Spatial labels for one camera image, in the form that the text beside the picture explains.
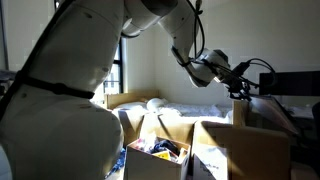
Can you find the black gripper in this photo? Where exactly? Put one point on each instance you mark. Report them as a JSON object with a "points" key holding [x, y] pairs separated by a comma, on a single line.
{"points": [[238, 86]]}

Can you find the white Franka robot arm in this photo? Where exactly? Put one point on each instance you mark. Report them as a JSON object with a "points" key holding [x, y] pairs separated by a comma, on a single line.
{"points": [[66, 100]]}

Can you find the open cardboard box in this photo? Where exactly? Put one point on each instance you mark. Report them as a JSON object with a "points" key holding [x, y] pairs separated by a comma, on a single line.
{"points": [[150, 166]]}

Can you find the bed with white sheets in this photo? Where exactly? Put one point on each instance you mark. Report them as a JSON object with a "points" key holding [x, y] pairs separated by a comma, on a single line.
{"points": [[196, 109]]}

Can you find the black monitor screen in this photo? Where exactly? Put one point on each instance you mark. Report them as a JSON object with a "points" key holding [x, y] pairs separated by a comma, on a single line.
{"points": [[290, 83]]}

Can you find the white desk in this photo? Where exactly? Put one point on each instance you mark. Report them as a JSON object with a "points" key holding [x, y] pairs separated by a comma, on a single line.
{"points": [[300, 111]]}

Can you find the white printed paper bag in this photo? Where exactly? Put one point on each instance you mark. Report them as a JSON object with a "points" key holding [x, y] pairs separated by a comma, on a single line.
{"points": [[210, 165]]}

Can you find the white pillow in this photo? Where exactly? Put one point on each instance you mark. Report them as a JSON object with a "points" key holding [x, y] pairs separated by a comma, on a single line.
{"points": [[156, 104]]}

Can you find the yellow packet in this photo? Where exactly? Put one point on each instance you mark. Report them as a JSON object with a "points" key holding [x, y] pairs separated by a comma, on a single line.
{"points": [[163, 155]]}

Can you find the clear plastic bag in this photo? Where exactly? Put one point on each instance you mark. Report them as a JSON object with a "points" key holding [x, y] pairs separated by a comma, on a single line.
{"points": [[146, 143]]}

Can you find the dark framed window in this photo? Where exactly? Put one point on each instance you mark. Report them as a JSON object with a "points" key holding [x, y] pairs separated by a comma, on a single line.
{"points": [[115, 73]]}

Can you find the blue and grey clothes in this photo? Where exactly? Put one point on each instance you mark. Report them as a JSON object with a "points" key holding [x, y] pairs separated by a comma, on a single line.
{"points": [[117, 165]]}

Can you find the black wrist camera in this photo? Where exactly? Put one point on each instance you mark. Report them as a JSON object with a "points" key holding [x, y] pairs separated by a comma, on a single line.
{"points": [[241, 68]]}

